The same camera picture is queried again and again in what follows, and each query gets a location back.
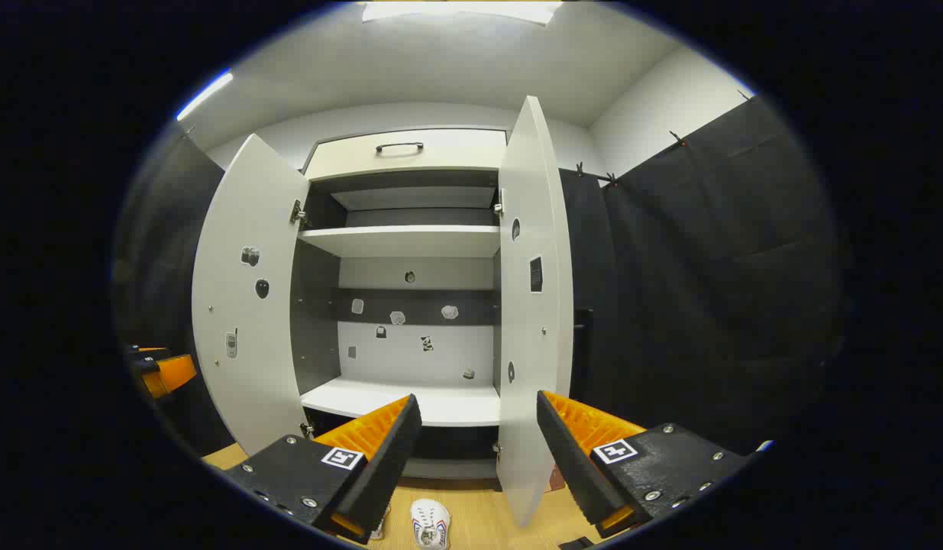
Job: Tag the black backdrop cloth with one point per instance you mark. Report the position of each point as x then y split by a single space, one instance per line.
708 290

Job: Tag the white cabinet door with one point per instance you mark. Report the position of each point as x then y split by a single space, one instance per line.
246 367
536 382

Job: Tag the ceiling light panel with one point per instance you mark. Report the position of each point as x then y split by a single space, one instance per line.
460 11

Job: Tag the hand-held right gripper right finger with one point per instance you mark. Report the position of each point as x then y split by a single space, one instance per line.
570 458

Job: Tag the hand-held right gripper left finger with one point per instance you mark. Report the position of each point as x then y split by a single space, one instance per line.
387 458

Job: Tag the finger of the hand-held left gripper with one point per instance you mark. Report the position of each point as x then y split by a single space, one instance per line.
152 351
173 374

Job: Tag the cream cabinet drawer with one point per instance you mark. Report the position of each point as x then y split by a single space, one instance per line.
440 156

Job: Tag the brown cardboard box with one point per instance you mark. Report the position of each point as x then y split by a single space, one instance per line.
557 479

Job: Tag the metal door hinge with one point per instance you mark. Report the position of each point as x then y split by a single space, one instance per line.
297 214
499 203

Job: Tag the white shoe cabinet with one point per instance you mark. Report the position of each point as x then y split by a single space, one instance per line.
314 321

